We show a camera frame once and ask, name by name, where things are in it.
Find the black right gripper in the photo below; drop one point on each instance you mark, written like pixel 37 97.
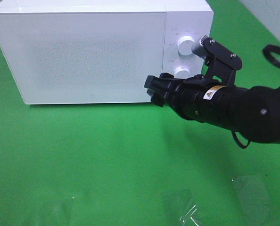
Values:
pixel 193 99

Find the white microwave knob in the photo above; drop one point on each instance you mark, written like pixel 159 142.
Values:
pixel 182 72
pixel 184 45

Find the white microwave door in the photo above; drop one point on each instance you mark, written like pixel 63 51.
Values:
pixel 77 58

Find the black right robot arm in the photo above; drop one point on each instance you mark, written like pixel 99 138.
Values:
pixel 254 112

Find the white microwave oven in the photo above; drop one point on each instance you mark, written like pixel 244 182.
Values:
pixel 182 17

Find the clear tape piece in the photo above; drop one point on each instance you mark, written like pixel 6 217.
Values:
pixel 189 214

